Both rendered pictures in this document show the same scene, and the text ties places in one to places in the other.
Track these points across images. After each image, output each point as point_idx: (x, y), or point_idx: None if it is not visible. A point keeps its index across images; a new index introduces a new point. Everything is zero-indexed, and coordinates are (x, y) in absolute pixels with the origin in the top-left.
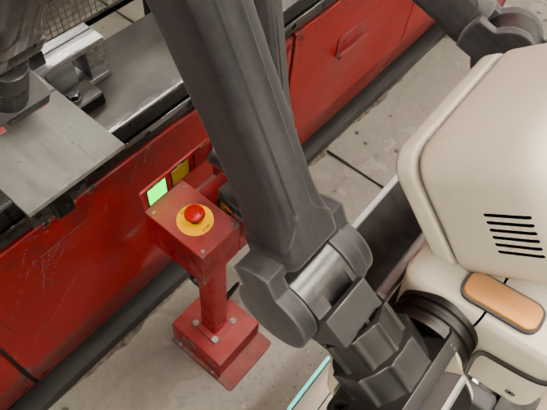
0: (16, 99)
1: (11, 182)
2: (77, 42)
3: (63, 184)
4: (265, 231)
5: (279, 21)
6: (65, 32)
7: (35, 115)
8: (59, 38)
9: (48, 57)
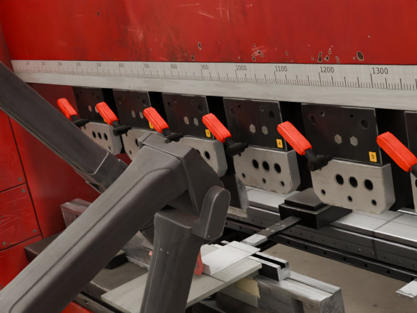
0: (141, 233)
1: (131, 284)
2: (308, 290)
3: (120, 303)
4: None
5: (151, 300)
6: (322, 282)
7: (195, 279)
8: (313, 281)
9: (288, 282)
